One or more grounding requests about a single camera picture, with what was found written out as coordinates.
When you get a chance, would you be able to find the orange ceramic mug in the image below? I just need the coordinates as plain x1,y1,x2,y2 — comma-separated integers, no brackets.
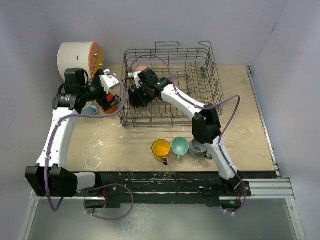
102,94,121,115

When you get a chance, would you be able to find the pink plastic tumbler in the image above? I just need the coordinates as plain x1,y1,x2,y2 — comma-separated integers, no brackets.
136,65,148,72

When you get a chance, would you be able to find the light blue ceramic mug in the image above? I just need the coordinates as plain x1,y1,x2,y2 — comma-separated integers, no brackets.
81,101,98,116

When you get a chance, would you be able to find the black ceramic mug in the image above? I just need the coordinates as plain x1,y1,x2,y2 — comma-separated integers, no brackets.
128,84,148,108

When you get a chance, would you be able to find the yellow ceramic mug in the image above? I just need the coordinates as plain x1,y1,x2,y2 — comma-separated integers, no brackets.
151,139,172,166

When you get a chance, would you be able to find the sage green ceramic mug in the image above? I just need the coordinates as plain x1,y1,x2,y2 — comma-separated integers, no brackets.
171,136,189,161

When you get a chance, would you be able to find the grey blue round mug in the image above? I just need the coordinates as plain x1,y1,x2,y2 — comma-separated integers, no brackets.
189,139,213,160

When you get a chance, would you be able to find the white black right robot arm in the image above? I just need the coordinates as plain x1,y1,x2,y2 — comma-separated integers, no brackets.
127,67,243,196

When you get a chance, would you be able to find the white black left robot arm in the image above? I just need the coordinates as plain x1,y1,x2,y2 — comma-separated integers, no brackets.
25,68,121,198

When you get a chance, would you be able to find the white round drawer cabinet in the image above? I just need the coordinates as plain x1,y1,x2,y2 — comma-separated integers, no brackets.
57,41,105,81

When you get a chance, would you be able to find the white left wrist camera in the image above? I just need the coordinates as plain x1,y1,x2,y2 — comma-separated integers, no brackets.
99,69,120,94

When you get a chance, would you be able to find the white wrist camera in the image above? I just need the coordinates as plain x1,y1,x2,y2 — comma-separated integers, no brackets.
99,69,120,94
127,70,142,89

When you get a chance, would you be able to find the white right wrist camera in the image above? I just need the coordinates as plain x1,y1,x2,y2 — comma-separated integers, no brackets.
127,70,142,89

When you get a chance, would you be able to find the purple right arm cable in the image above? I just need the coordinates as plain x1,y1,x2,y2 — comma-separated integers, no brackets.
129,54,241,216

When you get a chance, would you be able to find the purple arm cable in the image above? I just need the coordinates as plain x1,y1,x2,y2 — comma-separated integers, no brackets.
43,72,135,221
129,54,241,216

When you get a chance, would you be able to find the grey wire dish rack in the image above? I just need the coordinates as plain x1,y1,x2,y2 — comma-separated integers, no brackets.
119,41,224,128

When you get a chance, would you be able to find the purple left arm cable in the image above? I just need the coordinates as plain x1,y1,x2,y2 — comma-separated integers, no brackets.
43,72,135,221

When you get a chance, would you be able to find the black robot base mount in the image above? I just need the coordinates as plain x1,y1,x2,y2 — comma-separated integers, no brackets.
76,171,277,208

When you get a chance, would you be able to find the aluminium frame rail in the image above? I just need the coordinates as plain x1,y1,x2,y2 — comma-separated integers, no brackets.
248,178,295,199

